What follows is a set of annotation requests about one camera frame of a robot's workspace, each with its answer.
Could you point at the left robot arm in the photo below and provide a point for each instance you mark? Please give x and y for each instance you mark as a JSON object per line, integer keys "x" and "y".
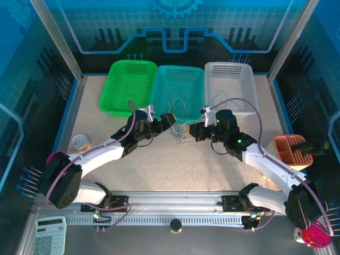
{"x": 101, "y": 155}

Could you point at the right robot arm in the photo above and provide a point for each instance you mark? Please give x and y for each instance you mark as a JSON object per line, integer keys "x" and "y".
{"x": 271, "y": 167}

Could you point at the teal plastic basket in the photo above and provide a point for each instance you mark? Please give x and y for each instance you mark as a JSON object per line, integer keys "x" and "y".
{"x": 178, "y": 85}

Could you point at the green plastic basket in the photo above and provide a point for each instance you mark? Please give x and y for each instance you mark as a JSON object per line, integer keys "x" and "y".
{"x": 125, "y": 85}

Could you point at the white plastic basket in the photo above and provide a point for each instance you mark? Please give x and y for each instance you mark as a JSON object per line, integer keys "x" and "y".
{"x": 229, "y": 79}

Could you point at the white paper cup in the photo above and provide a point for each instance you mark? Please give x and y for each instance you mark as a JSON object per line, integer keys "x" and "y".
{"x": 81, "y": 143}

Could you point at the orange beige knife holder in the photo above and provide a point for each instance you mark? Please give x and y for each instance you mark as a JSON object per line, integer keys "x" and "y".
{"x": 287, "y": 148}

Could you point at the magenta cup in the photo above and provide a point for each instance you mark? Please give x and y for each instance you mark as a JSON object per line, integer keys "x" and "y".
{"x": 55, "y": 155}

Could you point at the black round knob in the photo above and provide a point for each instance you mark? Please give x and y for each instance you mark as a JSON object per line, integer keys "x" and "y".
{"x": 176, "y": 225}

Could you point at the white calculator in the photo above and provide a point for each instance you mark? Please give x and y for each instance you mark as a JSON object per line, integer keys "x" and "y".
{"x": 50, "y": 236}

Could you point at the pink dome lamp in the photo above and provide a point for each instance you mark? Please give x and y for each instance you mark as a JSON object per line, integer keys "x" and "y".
{"x": 317, "y": 237}

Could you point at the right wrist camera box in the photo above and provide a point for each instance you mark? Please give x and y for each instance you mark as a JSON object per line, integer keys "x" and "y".
{"x": 205, "y": 110}

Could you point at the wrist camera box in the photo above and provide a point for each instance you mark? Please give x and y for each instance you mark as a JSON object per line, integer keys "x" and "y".
{"x": 148, "y": 110}
{"x": 205, "y": 110}

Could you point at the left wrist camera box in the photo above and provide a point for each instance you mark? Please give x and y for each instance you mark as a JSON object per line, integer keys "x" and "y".
{"x": 148, "y": 110}

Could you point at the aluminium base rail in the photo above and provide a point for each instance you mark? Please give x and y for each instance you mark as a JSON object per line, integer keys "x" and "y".
{"x": 172, "y": 199}

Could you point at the aluminium frame post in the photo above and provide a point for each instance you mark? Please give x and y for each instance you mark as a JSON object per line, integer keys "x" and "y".
{"x": 289, "y": 42}
{"x": 61, "y": 42}

